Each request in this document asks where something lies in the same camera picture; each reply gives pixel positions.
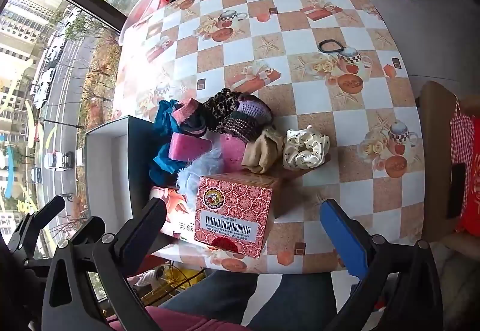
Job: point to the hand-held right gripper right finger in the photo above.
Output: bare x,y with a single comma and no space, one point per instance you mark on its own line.
343,237

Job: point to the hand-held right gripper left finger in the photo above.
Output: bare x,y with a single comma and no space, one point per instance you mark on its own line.
144,226

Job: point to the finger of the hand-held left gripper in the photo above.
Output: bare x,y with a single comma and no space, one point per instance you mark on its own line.
45,213
92,228

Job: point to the white cardboard box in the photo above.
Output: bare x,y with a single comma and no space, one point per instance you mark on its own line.
108,166

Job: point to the blue cloth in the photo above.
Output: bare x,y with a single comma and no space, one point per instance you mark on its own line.
163,162

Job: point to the light blue fluffy scrunchie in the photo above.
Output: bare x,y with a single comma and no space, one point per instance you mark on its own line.
198,173

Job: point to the small pink sponge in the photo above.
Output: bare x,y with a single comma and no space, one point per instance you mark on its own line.
189,146

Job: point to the cream polka-dot satin scrunchie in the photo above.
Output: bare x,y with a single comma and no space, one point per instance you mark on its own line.
303,149

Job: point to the large pink sponge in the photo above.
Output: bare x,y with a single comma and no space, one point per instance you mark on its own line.
232,151

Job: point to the pink and black knit piece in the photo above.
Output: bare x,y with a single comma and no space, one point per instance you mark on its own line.
185,110

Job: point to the striped knitted baby shoe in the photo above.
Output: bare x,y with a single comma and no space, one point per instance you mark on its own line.
242,128

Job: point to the leopard print scrunchie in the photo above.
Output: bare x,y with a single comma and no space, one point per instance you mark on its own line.
221,106

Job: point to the red and yellow patterned carton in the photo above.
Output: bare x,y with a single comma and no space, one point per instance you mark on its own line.
232,203

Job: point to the person's pink sweater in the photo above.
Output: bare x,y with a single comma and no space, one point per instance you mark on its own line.
176,319

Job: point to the beige scrunchie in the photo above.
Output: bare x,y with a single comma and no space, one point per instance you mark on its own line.
262,155

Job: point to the brown wooden chair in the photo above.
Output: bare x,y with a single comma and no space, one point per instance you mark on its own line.
435,151

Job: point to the checkered printed tablecloth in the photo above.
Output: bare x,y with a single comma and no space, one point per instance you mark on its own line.
315,98

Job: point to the red checkered cloth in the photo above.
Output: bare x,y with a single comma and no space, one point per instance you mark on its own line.
463,140

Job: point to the pink plastic basin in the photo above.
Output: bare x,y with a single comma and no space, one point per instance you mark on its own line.
144,8

